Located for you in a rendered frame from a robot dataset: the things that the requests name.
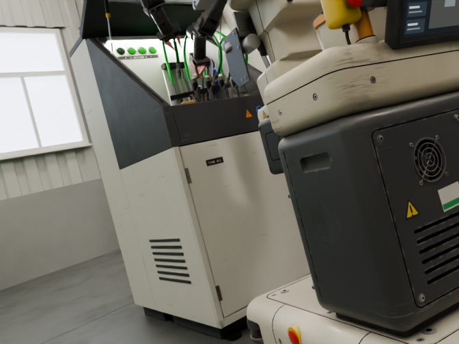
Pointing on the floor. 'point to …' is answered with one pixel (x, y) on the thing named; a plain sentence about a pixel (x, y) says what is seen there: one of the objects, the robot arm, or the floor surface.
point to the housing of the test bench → (113, 180)
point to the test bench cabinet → (175, 246)
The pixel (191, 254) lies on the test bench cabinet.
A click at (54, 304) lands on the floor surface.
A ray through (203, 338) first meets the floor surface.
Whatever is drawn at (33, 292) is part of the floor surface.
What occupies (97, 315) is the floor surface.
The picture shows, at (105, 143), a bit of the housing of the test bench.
